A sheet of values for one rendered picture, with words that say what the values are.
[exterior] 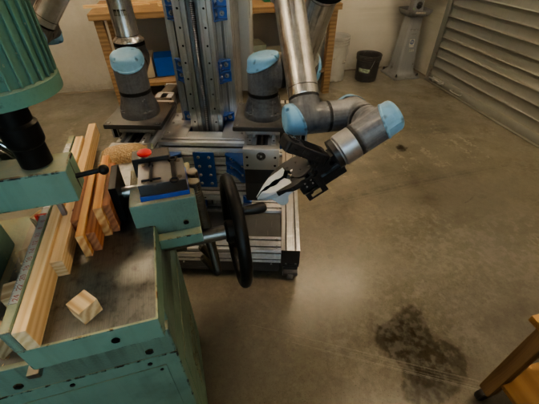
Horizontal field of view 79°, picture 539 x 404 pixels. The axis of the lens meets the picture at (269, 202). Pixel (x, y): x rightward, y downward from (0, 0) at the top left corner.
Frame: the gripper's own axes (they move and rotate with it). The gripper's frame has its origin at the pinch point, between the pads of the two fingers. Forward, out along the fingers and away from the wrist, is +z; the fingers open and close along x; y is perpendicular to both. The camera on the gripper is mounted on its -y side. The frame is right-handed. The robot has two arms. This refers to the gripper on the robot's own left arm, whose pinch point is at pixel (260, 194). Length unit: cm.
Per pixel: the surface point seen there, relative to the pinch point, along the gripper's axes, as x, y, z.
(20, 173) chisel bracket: -0.9, -34.3, 29.6
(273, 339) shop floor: 11, 83, 40
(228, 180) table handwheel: 2.7, -6.2, 4.0
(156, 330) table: -24.5, -7.8, 24.4
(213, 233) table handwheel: 0.1, 2.5, 15.1
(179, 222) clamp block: -1.6, -7.3, 17.7
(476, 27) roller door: 221, 160, -222
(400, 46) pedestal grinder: 288, 172, -181
